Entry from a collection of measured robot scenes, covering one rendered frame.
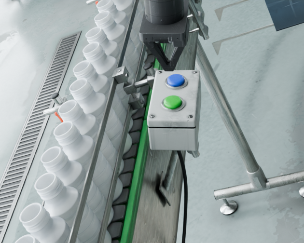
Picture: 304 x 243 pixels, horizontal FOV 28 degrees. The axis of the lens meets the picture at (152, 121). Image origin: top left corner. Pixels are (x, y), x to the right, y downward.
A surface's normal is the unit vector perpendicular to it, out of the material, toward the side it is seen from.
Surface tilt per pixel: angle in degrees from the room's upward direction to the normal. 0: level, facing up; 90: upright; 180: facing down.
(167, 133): 90
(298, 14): 90
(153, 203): 90
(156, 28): 20
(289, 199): 0
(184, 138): 90
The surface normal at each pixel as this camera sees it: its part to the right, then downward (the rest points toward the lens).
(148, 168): 0.90, -0.25
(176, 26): -0.08, -0.76
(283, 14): -0.11, 0.65
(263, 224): -0.42, -0.72
